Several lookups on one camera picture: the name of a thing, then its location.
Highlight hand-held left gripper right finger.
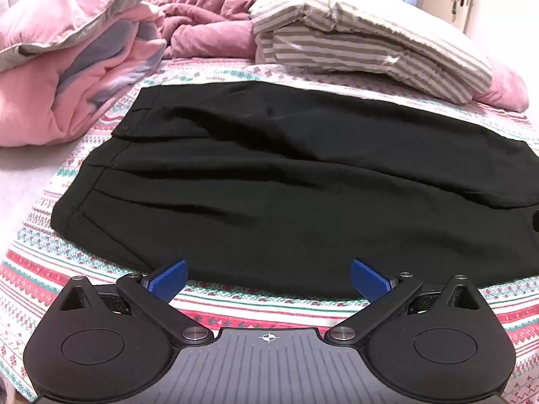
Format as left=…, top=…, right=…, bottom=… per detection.
left=326, top=259, right=485, bottom=343

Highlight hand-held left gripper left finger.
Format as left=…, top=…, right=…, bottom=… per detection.
left=57, top=260, right=213, bottom=343

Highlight black pants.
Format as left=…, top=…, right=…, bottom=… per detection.
left=51, top=81, right=539, bottom=299

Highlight patterned bed sheet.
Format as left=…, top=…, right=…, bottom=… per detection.
left=0, top=56, right=539, bottom=400

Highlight pink and grey quilt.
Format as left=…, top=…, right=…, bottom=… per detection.
left=0, top=0, right=180, bottom=148

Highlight striped pillow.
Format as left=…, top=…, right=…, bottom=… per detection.
left=248, top=0, right=494, bottom=106

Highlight mauve velvet blanket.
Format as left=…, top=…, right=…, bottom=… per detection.
left=143, top=0, right=530, bottom=112

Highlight white door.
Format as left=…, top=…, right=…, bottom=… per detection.
left=450, top=0, right=475, bottom=35

